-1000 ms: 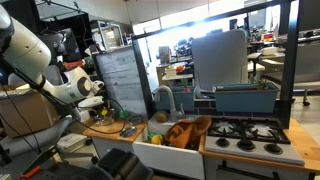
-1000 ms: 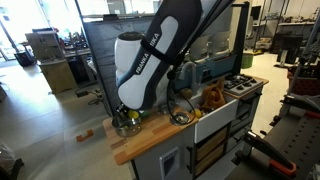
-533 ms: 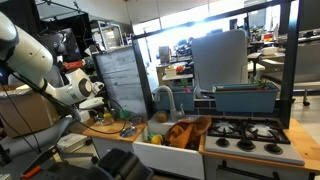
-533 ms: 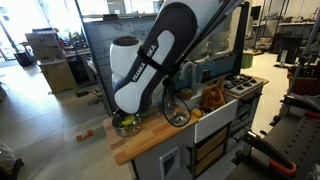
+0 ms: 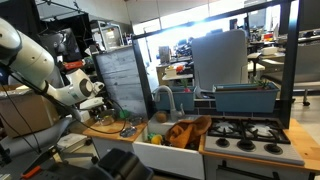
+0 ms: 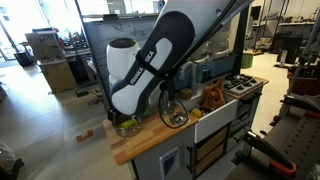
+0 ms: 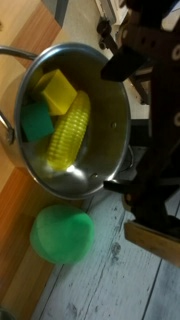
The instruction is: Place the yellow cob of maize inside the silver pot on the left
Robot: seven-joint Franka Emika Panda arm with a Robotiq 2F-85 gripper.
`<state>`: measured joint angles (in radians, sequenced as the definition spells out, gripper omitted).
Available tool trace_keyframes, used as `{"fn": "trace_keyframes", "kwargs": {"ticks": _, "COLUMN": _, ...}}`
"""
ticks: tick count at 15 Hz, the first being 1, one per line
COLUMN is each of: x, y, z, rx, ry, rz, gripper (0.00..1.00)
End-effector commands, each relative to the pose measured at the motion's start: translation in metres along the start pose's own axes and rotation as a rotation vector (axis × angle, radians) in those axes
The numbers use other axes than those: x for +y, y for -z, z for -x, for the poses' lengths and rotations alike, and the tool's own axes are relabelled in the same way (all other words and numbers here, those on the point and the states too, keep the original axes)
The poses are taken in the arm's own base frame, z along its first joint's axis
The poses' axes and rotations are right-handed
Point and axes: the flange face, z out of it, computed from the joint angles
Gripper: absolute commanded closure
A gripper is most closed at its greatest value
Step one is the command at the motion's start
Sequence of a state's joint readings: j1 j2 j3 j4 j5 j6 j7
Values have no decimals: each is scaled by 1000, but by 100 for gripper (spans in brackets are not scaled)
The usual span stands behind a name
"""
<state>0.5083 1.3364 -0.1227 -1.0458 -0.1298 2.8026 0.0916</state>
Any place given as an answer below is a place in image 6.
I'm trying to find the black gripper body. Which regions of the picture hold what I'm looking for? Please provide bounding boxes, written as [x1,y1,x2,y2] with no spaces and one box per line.
[106,108,124,127]

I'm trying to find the large silver pot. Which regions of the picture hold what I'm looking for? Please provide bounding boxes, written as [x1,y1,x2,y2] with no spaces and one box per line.
[114,114,144,138]

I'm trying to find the small silver pot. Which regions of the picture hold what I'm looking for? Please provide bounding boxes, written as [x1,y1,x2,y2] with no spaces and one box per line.
[159,100,178,116]

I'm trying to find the wooden toy kitchen unit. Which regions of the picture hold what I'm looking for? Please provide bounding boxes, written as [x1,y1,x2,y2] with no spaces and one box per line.
[102,74,270,180]

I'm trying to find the brown round toy fruit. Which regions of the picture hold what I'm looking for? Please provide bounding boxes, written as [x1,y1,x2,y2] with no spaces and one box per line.
[178,87,194,100]

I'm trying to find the grey wood-print back panel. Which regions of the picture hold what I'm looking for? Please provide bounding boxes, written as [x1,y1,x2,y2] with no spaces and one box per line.
[82,16,161,116]

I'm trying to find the short blue planter box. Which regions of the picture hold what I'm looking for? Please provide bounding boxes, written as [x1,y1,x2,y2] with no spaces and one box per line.
[173,71,194,91]

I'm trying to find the yellow toy lemon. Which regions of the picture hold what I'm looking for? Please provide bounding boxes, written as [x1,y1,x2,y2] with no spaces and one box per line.
[190,107,203,119]

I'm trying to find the grey toy faucet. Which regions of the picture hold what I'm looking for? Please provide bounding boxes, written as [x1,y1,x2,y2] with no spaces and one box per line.
[178,61,200,95]

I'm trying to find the grey metal cabinet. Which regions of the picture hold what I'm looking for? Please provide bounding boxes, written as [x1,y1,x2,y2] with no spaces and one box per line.
[24,30,66,64]

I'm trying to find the white toy sink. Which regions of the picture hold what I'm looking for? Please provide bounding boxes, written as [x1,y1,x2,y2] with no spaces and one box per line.
[176,89,240,144]

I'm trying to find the orange cloth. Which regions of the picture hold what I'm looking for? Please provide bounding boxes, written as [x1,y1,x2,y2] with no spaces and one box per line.
[199,79,227,113]

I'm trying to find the black waste bin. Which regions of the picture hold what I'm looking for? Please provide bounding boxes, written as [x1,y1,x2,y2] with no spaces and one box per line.
[13,50,34,68]

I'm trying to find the long blue planter box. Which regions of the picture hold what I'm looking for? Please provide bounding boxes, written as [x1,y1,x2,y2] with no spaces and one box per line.
[199,54,238,83]

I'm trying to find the grey toy stove top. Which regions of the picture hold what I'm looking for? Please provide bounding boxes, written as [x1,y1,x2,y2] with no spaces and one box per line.
[223,73,264,97]

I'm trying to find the green bin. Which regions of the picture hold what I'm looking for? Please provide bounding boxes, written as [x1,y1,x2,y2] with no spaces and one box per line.
[241,52,254,70]

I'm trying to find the black floor cables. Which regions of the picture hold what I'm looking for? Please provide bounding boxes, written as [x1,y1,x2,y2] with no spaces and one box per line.
[74,87,104,107]

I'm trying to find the orange handled clamp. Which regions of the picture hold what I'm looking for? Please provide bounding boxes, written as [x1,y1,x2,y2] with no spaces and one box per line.
[243,130,298,178]

